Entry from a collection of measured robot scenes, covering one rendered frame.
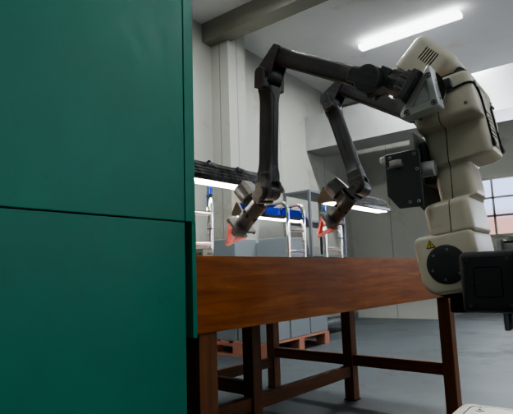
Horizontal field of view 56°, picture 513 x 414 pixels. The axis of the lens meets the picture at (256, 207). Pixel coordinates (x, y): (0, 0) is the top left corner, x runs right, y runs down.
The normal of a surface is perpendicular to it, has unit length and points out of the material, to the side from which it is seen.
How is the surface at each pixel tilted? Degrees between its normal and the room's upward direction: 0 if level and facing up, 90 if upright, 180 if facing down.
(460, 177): 90
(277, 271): 90
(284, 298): 90
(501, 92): 90
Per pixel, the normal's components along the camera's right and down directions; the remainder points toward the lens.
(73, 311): 0.75, -0.12
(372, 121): -0.61, -0.09
